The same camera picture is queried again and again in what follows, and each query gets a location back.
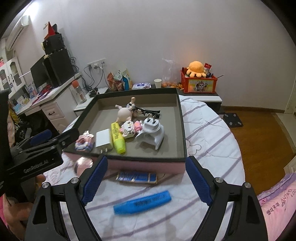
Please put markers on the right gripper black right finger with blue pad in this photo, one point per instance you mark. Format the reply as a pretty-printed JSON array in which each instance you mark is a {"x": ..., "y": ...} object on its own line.
[{"x": 246, "y": 221}]

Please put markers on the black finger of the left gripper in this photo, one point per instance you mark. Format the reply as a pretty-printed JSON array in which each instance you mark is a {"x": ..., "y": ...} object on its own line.
[{"x": 42, "y": 141}]

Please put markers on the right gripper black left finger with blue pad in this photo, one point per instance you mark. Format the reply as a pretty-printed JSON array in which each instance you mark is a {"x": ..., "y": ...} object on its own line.
[{"x": 46, "y": 218}]

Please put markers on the rose gold round compact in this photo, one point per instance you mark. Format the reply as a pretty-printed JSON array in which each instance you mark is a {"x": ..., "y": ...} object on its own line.
[{"x": 82, "y": 164}]

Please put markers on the blue highlighter pen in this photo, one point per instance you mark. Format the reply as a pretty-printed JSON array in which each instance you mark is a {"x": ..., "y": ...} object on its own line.
[{"x": 142, "y": 204}]

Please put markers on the white charger cube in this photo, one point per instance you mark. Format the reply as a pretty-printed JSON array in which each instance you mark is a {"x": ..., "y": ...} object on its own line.
[{"x": 103, "y": 141}]

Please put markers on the pink printed pillow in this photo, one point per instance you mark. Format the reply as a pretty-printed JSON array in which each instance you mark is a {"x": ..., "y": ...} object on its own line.
[{"x": 278, "y": 205}]

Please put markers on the white desk with drawers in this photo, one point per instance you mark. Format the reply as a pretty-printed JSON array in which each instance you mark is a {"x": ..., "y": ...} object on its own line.
[{"x": 58, "y": 105}]

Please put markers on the pink striped block toy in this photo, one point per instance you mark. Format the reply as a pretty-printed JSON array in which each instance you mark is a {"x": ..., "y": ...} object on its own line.
[{"x": 85, "y": 142}]

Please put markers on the red capped bottle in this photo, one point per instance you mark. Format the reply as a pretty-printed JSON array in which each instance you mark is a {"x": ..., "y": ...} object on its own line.
[{"x": 79, "y": 94}]

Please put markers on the yellow highlighter pen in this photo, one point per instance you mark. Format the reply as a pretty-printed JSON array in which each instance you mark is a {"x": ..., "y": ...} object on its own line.
[{"x": 117, "y": 138}]

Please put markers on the black computer monitor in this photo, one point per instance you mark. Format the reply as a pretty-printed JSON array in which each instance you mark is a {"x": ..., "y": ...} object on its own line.
[{"x": 38, "y": 72}]

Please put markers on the white glass door cabinet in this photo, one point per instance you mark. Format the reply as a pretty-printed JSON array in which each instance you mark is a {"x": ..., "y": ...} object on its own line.
[{"x": 11, "y": 77}]

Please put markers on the blue gold flat box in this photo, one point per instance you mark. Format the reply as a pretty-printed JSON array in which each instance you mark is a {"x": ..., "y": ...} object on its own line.
[{"x": 137, "y": 177}]

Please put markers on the black computer tower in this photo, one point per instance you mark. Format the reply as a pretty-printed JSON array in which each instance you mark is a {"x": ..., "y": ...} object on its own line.
[{"x": 58, "y": 68}]

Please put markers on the pink white block figure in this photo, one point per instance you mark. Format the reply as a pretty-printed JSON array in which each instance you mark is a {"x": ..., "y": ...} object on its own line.
[{"x": 129, "y": 128}]

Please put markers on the pale doll figure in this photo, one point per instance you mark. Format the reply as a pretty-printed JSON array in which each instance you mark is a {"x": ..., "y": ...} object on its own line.
[{"x": 125, "y": 113}]

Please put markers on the pink black tray box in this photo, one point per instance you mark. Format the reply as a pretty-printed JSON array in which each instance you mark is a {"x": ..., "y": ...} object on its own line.
[{"x": 101, "y": 113}]

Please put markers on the snack bags pile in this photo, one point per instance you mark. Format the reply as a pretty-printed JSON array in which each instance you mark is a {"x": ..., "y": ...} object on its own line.
[{"x": 119, "y": 81}]

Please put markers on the black box on tower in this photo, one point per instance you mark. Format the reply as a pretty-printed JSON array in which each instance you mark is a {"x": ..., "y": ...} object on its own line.
[{"x": 53, "y": 43}]

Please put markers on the black floor scale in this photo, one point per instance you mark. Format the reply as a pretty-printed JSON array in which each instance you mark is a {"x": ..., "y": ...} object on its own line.
[{"x": 232, "y": 120}]

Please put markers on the wet wipes pack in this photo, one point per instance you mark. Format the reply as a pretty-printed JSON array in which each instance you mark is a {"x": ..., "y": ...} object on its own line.
[{"x": 138, "y": 86}]

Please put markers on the red cone hat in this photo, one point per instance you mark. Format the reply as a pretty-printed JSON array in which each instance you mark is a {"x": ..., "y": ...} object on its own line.
[{"x": 49, "y": 30}]

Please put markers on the white air conditioner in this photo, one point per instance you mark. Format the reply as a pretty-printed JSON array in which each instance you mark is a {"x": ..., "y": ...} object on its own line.
[{"x": 20, "y": 26}]

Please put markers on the black hair clip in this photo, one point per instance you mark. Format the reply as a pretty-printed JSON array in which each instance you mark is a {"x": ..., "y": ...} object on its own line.
[{"x": 145, "y": 112}]

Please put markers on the white paper cup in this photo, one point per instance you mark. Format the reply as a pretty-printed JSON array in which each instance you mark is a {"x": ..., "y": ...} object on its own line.
[{"x": 158, "y": 83}]

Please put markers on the white bedside table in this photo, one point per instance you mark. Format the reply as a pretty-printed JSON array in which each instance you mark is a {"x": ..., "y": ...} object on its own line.
[{"x": 213, "y": 100}]

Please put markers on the clear bag of oranges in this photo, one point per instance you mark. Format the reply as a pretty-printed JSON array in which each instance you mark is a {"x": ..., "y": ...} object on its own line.
[{"x": 170, "y": 73}]

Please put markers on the red cartoon storage crate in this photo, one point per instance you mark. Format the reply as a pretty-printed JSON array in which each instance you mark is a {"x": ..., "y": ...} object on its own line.
[{"x": 197, "y": 85}]

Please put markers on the orange octopus plush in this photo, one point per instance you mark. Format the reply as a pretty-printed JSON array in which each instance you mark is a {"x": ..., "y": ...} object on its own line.
[{"x": 196, "y": 69}]

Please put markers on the white wall power strip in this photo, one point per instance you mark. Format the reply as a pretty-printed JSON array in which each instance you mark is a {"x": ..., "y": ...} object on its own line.
[{"x": 98, "y": 63}]

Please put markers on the white wall plug adapter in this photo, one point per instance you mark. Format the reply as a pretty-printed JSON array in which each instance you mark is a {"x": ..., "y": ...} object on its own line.
[{"x": 152, "y": 132}]

